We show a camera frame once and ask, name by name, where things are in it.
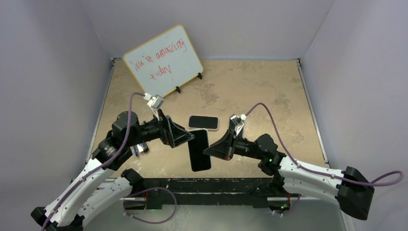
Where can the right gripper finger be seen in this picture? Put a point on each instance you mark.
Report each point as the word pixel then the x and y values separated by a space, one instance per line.
pixel 218 151
pixel 225 142

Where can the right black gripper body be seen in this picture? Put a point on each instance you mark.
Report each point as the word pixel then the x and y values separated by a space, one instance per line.
pixel 244 147

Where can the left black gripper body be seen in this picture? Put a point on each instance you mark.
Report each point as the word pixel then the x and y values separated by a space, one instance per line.
pixel 150 131

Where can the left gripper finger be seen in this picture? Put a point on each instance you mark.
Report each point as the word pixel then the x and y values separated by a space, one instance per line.
pixel 174 142
pixel 171 130

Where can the black smartphone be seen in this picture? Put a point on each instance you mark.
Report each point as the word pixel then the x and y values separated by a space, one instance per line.
pixel 206 122

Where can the black phone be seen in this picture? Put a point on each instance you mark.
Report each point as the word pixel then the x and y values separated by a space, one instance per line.
pixel 199 153

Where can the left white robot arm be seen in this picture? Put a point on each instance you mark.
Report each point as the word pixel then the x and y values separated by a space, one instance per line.
pixel 82 201

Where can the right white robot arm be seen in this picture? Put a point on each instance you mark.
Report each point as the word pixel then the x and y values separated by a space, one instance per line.
pixel 346 188

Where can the blue black stapler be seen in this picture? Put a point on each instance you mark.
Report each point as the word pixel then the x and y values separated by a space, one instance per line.
pixel 140 149

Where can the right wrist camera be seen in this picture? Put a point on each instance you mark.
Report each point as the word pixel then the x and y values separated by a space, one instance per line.
pixel 236 124

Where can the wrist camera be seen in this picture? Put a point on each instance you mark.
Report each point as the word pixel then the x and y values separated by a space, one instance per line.
pixel 154 103
pixel 236 124

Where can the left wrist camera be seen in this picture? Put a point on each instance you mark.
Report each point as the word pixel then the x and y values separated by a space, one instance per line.
pixel 154 103

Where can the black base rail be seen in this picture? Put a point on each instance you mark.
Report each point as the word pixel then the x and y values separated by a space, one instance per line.
pixel 154 193

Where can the whiteboard with orange frame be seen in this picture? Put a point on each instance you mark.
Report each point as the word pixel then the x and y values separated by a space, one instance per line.
pixel 164 63

